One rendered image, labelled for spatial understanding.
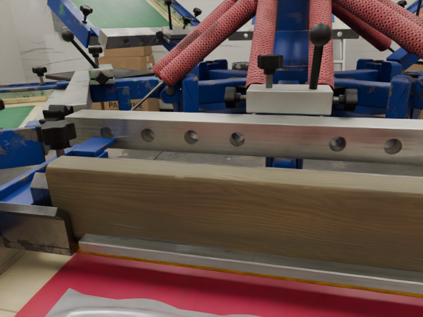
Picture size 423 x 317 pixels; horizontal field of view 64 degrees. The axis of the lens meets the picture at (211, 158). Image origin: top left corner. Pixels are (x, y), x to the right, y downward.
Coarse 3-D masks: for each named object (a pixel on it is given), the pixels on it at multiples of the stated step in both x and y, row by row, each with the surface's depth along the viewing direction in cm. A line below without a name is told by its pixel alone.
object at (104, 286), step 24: (72, 264) 33; (96, 264) 33; (120, 264) 33; (144, 264) 33; (48, 288) 30; (72, 288) 30; (96, 288) 30; (120, 288) 30; (144, 288) 30; (168, 288) 30; (192, 288) 29; (216, 288) 29; (240, 288) 29; (264, 288) 29; (24, 312) 27; (216, 312) 27; (240, 312) 27; (264, 312) 27
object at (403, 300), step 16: (288, 288) 29; (304, 288) 29; (320, 288) 29; (336, 288) 29; (288, 304) 27; (304, 304) 27; (320, 304) 27; (336, 304) 27; (352, 304) 27; (368, 304) 27; (384, 304) 27; (400, 304) 27; (416, 304) 27
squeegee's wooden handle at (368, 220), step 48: (96, 192) 29; (144, 192) 28; (192, 192) 27; (240, 192) 26; (288, 192) 25; (336, 192) 24; (384, 192) 23; (192, 240) 28; (240, 240) 27; (288, 240) 26; (336, 240) 25; (384, 240) 25
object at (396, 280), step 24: (96, 240) 30; (120, 240) 29; (144, 240) 29; (192, 264) 28; (216, 264) 27; (240, 264) 27; (264, 264) 26; (288, 264) 26; (312, 264) 26; (336, 264) 26; (384, 288) 25; (408, 288) 24
